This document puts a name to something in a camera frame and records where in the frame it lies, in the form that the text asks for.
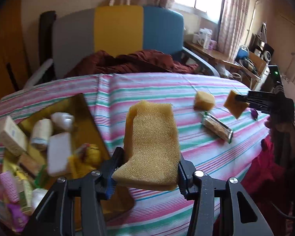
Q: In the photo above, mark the black rolled mat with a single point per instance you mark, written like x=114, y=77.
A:
x=45, y=35

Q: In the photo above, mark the white soap block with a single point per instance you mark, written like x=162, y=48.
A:
x=58, y=151

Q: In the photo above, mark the green cracker packet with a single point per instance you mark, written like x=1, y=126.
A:
x=217, y=127

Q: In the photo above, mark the cream tall carton box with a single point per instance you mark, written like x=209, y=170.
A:
x=12, y=137

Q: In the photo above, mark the white sock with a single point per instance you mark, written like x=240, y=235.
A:
x=41, y=133

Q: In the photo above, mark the dark red blanket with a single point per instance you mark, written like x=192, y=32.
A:
x=144, y=61

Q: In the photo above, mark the red cloth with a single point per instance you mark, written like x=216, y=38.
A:
x=270, y=181

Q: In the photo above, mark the pink cotton pad stack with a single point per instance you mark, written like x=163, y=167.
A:
x=10, y=187

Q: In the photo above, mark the yellow knitted sock ball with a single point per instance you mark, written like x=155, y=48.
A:
x=84, y=160

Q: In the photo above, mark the yellow sponge block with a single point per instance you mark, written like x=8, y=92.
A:
x=236, y=108
x=204, y=101

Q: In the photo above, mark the person right hand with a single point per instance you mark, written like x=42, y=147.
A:
x=282, y=127

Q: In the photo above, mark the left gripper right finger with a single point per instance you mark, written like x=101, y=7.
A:
x=222, y=207

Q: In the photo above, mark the wooden desk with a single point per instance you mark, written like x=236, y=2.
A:
x=216, y=58

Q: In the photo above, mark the gold tray box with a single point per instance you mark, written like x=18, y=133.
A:
x=34, y=163

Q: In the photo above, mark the grey yellow blue headboard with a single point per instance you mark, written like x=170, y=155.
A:
x=121, y=29

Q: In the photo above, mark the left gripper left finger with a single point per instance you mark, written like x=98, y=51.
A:
x=54, y=215

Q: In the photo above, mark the green white slim box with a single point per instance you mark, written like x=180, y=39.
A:
x=24, y=189

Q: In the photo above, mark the yellow sponge wedge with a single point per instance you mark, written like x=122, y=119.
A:
x=151, y=148

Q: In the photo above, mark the purple snack packet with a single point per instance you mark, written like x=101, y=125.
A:
x=19, y=219

